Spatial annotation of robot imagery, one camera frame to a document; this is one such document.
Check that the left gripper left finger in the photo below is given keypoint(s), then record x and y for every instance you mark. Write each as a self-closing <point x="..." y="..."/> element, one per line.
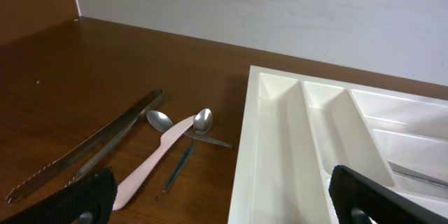
<point x="93" y="195"/>

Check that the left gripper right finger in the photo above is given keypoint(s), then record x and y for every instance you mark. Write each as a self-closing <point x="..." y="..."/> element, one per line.
<point x="358" y="199"/>

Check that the large steel spoon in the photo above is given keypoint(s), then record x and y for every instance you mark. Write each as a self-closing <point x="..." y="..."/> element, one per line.
<point x="416" y="175"/>

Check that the white plastic cutlery tray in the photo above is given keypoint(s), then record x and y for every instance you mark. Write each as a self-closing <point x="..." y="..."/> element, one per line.
<point x="297" y="128"/>

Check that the steel serrated tongs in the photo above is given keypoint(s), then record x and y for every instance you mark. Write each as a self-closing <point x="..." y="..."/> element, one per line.
<point x="118" y="128"/>

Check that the small steel teaspoon lying sideways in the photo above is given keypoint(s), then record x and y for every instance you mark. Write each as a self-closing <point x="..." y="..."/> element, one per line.
<point x="162" y="123"/>

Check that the small steel teaspoon upright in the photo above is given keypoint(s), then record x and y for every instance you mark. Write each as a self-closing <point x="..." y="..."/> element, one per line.
<point x="201" y="125"/>

